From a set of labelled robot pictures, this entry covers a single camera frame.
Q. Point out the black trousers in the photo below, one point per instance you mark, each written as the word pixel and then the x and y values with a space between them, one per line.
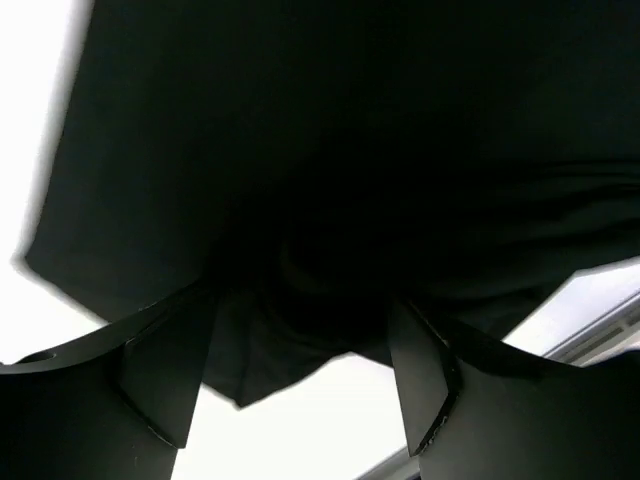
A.
pixel 310 159

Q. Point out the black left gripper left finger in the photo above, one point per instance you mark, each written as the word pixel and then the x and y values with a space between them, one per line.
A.
pixel 115 404

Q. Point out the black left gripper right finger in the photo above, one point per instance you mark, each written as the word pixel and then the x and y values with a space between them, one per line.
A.
pixel 500 415

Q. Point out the aluminium frame rail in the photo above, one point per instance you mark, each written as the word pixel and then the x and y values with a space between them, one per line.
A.
pixel 590 340

